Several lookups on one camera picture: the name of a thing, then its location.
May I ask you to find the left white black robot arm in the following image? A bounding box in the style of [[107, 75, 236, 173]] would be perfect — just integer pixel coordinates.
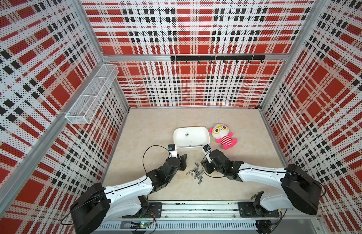
[[70, 154, 187, 234]]

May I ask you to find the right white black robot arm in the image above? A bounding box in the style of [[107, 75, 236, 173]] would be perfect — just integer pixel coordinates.
[[201, 145, 323, 217]]

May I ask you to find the white plastic storage box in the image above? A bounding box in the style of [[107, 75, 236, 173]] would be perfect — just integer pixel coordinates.
[[173, 126, 210, 149]]

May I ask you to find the pink white plush doll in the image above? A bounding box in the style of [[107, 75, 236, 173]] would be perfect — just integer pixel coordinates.
[[209, 123, 238, 150]]

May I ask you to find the green circuit board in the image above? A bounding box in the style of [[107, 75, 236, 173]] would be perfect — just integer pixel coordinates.
[[131, 222, 152, 229]]

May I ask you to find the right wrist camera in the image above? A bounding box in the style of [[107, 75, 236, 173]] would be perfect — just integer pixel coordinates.
[[202, 144, 212, 163]]

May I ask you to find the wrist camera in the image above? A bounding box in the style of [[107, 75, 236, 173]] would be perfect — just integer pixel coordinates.
[[168, 144, 178, 158], [202, 144, 212, 163]]

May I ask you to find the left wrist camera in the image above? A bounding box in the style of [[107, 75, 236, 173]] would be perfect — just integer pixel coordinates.
[[168, 144, 178, 158]]

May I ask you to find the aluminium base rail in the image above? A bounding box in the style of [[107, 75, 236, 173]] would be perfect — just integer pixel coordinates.
[[94, 200, 328, 234]]

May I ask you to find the white wire mesh basket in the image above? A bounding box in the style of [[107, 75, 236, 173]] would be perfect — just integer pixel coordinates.
[[66, 64, 118, 124]]

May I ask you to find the black wall hook rail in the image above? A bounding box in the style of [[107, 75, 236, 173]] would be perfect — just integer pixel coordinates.
[[170, 55, 266, 62]]

